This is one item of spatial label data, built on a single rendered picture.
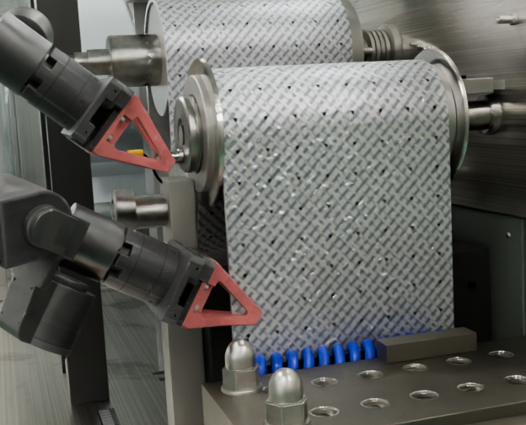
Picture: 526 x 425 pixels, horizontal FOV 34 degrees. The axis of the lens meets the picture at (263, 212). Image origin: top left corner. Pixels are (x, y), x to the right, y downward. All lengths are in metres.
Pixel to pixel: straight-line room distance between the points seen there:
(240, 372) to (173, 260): 0.12
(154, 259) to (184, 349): 0.16
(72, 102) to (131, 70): 0.27
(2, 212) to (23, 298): 0.10
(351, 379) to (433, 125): 0.27
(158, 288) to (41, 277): 0.10
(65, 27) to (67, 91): 0.32
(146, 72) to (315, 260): 0.36
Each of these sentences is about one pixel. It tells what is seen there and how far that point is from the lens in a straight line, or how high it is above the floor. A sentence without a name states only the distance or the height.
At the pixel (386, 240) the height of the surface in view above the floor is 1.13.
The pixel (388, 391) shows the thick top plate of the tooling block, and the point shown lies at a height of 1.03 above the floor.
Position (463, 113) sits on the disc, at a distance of 0.90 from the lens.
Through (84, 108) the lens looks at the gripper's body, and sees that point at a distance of 0.82.
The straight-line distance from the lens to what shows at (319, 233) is 0.85.
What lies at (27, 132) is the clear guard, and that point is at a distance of 1.82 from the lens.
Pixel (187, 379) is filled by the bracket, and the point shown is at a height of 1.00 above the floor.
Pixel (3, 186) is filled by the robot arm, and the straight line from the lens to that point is 0.74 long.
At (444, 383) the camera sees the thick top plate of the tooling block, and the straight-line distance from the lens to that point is 0.78.
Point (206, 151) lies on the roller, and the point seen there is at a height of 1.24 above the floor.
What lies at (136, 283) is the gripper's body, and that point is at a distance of 0.79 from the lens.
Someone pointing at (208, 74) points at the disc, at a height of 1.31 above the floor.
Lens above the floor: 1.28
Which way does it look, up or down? 8 degrees down
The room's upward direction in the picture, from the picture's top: 3 degrees counter-clockwise
